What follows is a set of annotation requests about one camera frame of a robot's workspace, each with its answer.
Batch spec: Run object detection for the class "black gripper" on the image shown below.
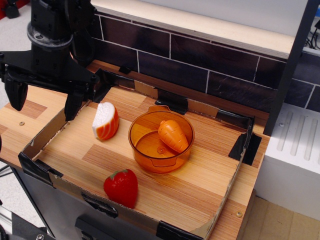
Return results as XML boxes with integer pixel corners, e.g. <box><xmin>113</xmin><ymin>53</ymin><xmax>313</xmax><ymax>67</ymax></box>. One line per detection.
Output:
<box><xmin>0</xmin><ymin>46</ymin><xmax>100</xmax><ymax>122</ymax></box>

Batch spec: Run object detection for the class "white ribbed appliance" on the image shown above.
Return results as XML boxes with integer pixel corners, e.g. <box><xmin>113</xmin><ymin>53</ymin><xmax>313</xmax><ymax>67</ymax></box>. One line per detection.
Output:
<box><xmin>254</xmin><ymin>103</ymin><xmax>320</xmax><ymax>220</ymax></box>

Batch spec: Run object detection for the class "grey cabinet under table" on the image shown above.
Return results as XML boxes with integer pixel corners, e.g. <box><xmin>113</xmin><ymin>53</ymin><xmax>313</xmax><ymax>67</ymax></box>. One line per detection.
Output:
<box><xmin>13</xmin><ymin>168</ymin><xmax>158</xmax><ymax>240</ymax></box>

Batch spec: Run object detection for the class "cardboard fence with black tape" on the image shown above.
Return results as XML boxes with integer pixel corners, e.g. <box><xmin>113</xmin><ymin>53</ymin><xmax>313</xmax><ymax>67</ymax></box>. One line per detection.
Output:
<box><xmin>18</xmin><ymin>66</ymin><xmax>269</xmax><ymax>240</ymax></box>

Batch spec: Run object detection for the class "dark tile backsplash panel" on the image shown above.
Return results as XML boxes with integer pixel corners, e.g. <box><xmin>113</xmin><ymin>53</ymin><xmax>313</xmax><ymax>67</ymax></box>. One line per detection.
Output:
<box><xmin>90</xmin><ymin>11</ymin><xmax>320</xmax><ymax>115</ymax></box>

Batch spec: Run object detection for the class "red toy strawberry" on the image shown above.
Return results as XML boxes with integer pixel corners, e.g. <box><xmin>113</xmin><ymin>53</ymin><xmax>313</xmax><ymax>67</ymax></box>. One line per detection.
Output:
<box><xmin>103</xmin><ymin>169</ymin><xmax>138</xmax><ymax>209</ymax></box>

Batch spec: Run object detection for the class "black right upright post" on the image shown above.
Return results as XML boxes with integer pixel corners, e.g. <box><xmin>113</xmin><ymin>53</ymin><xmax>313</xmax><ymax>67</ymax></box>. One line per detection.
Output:
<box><xmin>263</xmin><ymin>0</ymin><xmax>320</xmax><ymax>137</ymax></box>

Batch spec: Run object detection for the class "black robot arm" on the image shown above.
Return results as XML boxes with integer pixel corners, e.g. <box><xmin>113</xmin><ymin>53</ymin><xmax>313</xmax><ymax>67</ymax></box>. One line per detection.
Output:
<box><xmin>0</xmin><ymin>0</ymin><xmax>100</xmax><ymax>121</ymax></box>

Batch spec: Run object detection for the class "orange toy carrot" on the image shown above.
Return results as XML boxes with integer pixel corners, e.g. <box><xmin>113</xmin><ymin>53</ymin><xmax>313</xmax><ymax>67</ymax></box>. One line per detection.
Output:
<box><xmin>158</xmin><ymin>119</ymin><xmax>189</xmax><ymax>153</ymax></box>

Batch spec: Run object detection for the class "toy salmon sushi piece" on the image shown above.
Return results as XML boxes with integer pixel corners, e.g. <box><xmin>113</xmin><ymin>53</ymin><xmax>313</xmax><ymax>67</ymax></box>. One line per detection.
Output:
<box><xmin>92</xmin><ymin>102</ymin><xmax>120</xmax><ymax>141</ymax></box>

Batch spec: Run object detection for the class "orange transparent plastic pot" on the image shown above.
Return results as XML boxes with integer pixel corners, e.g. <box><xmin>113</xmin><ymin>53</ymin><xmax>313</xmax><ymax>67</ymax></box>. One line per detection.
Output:
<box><xmin>128</xmin><ymin>105</ymin><xmax>195</xmax><ymax>174</ymax></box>

